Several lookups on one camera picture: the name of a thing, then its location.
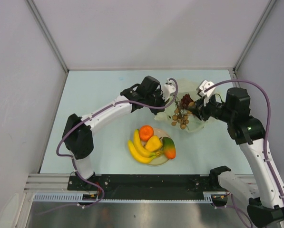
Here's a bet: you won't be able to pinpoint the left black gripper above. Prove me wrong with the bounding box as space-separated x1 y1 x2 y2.
144 88 169 115

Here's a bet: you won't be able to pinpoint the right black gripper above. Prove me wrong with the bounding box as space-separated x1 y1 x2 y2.
187 93 234 123

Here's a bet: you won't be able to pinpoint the dark red fake grapes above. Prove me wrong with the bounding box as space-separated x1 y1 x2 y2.
180 94 194 109

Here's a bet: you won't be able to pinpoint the translucent plastic avocado-print bag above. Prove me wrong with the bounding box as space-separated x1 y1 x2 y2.
155 78 215 133

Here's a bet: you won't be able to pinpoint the brown fake nuts cluster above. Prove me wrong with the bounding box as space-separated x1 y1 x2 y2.
171 100 195 131

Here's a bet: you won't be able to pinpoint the orange fake persimmon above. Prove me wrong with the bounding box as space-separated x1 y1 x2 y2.
138 125 154 142

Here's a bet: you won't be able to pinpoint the yellow fake pear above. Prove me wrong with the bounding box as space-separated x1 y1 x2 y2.
145 135 163 152

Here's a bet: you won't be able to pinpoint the green orange fake mango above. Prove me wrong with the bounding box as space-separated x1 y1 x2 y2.
162 137 176 159

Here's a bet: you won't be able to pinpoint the yellow fake banana bunch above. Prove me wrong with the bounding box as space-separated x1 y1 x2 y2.
127 129 162 164

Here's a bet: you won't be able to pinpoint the beige round plate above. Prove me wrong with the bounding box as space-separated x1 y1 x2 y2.
131 128 171 166

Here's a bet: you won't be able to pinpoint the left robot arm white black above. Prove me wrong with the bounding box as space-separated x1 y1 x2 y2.
56 76 178 190

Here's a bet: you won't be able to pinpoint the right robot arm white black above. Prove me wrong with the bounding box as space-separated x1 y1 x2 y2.
191 87 284 228

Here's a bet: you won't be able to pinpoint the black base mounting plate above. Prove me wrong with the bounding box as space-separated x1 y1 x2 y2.
67 174 238 207

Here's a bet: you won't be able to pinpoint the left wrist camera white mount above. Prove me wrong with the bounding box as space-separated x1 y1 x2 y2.
161 78 178 101

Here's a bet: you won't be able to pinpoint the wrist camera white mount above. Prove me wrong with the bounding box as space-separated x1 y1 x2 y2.
161 78 178 101
196 80 215 106

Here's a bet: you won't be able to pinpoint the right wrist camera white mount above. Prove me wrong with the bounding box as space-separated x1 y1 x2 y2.
196 80 215 106

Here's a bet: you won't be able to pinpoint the white slotted cable duct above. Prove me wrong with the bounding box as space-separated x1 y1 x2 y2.
33 193 213 204

